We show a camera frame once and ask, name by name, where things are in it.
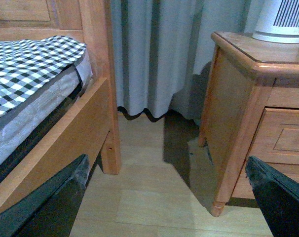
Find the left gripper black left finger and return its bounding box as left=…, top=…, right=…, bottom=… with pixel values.
left=0, top=154, right=89, bottom=237

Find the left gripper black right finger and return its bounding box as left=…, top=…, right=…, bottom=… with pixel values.
left=246, top=156, right=299, bottom=237

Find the wooden drawer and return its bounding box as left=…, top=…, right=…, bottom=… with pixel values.
left=231, top=163, right=299, bottom=199
left=249, top=108, right=299, bottom=165

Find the grey quilted mattress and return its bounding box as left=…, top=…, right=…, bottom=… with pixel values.
left=0, top=52, right=92, bottom=165

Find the wooden nightstand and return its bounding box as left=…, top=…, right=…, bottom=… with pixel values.
left=199, top=32, right=299, bottom=217

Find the black white checkered sheet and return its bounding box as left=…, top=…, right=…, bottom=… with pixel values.
left=0, top=36, right=86, bottom=118

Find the white cylindrical air purifier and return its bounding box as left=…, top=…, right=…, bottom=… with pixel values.
left=252, top=0, right=299, bottom=44

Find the grey-blue curtain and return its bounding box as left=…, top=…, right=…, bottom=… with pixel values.
left=111, top=0, right=263, bottom=121

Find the wooden bed frame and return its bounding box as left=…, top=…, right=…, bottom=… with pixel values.
left=0, top=0, right=121, bottom=213

